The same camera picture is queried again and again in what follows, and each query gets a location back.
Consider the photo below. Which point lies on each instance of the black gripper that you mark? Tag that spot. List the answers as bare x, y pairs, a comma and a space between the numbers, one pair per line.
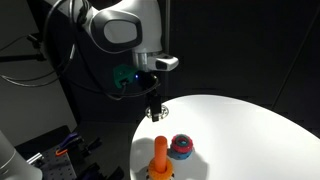
148, 83

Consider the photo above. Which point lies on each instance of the orange peg stand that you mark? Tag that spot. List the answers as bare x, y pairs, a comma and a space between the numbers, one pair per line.
160, 153

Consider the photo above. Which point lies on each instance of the vertical metal pole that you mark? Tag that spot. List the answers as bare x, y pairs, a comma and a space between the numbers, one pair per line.
167, 40

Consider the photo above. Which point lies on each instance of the small orange clamp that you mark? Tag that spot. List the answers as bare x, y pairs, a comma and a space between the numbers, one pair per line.
60, 153

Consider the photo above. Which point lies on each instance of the perforated metal breadboard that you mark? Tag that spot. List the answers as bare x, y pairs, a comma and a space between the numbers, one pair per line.
56, 166

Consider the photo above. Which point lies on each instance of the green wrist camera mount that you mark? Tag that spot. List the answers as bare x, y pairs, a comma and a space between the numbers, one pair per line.
123, 75

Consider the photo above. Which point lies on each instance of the silver metal rail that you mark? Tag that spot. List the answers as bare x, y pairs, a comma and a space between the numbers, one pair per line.
34, 158

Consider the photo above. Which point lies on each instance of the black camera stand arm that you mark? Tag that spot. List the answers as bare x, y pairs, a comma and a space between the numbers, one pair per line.
23, 57

